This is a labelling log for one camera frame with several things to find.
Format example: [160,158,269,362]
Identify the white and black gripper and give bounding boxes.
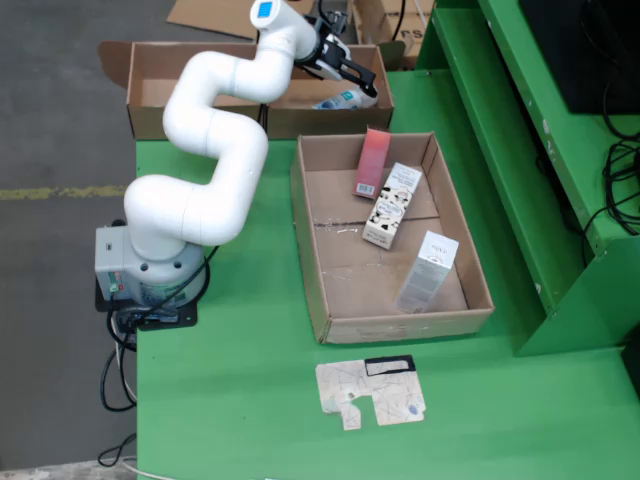
[293,34,379,97]

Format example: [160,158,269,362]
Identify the flattened printed carton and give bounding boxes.
[314,353,428,432]

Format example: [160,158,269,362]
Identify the thick black cable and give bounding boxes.
[391,0,407,42]

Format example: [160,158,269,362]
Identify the white cable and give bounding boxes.
[117,344,166,480]

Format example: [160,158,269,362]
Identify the printed brown cardboard box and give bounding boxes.
[347,0,436,71]

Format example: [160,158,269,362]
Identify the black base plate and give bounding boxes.
[94,277,199,332]

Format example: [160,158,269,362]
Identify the long black cable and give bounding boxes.
[134,244,221,326]

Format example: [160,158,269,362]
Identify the black monitor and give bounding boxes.
[517,0,640,115]

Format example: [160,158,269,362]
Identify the cow print hand cream box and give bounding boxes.
[360,161,424,250]

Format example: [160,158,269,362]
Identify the small open cardboard box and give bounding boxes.
[166,0,317,46]

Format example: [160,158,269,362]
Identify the tall white carton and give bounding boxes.
[393,229,460,315]

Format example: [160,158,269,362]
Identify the divided cardboard box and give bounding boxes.
[97,38,407,140]

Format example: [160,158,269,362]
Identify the shallow cardboard tray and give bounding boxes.
[289,130,496,346]

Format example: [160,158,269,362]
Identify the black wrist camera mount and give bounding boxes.
[322,9,351,39]

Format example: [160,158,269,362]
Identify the dark red carton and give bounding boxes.
[351,125,392,201]

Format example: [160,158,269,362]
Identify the black power cable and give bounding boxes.
[97,324,139,469]

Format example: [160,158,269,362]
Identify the green metal shelf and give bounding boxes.
[414,0,640,357]

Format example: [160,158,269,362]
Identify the frosted cap teal label bottle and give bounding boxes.
[312,87,379,111]

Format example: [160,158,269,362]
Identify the grey controller box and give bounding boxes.
[94,225,139,301]

